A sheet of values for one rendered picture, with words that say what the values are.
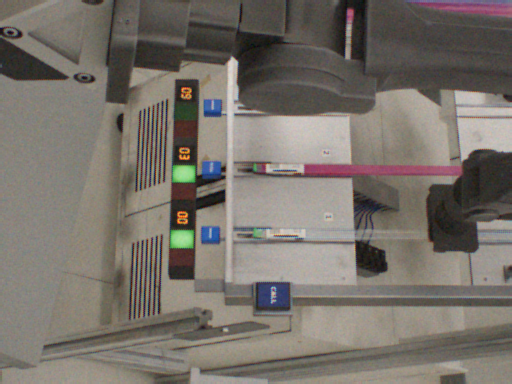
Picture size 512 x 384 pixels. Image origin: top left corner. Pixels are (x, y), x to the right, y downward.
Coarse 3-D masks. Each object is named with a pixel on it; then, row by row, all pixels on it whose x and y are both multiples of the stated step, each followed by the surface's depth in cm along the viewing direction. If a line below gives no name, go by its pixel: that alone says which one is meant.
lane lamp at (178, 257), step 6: (174, 252) 130; (180, 252) 130; (186, 252) 130; (192, 252) 130; (174, 258) 130; (180, 258) 130; (186, 258) 130; (192, 258) 130; (174, 264) 129; (180, 264) 129; (186, 264) 129; (192, 264) 129
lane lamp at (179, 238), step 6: (174, 234) 131; (180, 234) 131; (186, 234) 131; (192, 234) 131; (174, 240) 131; (180, 240) 131; (186, 240) 131; (192, 240) 131; (174, 246) 130; (180, 246) 130; (186, 246) 130; (192, 246) 130
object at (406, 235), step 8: (264, 232) 129; (312, 232) 129; (320, 232) 129; (328, 232) 129; (336, 232) 129; (344, 232) 129; (352, 232) 130; (360, 232) 130; (368, 232) 130; (376, 232) 130; (384, 232) 130; (392, 232) 130; (400, 232) 130; (408, 232) 130; (416, 232) 130; (424, 232) 130; (480, 232) 130; (488, 232) 130; (496, 232) 130; (504, 232) 130; (408, 240) 130; (416, 240) 130; (424, 240) 130; (480, 240) 130; (488, 240) 130; (496, 240) 130; (504, 240) 130
